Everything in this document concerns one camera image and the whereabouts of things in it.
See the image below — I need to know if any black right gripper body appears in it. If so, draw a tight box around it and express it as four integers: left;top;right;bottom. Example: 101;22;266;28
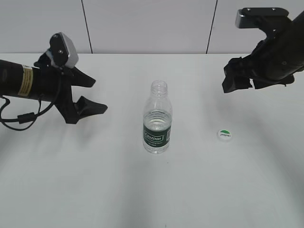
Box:
224;33;304;88

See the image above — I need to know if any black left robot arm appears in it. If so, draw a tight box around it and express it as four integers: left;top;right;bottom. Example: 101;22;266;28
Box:
0;54;108;124

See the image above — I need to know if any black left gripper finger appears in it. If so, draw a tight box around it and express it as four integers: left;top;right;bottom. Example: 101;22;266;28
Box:
70;67;96;87
74;96;108;122

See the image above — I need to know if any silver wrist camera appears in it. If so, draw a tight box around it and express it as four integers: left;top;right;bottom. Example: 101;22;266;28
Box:
235;7;289;29
45;32;78;69

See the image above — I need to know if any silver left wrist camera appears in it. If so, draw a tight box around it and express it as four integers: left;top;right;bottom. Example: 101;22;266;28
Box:
45;32;78;69

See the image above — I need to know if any clear cestbon water bottle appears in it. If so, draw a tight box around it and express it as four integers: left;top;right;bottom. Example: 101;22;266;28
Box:
142;80;172;154

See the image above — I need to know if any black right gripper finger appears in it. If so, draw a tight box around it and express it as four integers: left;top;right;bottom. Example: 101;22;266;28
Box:
222;74;252;93
253;76;289;89

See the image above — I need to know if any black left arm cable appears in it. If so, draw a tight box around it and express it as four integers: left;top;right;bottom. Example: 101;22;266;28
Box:
0;73;62;131

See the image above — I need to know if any white green bottle cap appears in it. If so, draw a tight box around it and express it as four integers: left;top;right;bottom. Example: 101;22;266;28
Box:
217;129;233;142

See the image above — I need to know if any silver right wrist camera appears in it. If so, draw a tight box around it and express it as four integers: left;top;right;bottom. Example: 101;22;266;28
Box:
235;7;289;29

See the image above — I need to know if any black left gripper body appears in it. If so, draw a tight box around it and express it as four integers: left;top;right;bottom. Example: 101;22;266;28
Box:
33;53;78;124

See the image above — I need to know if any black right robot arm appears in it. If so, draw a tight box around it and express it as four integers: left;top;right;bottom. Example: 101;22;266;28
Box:
222;7;304;93

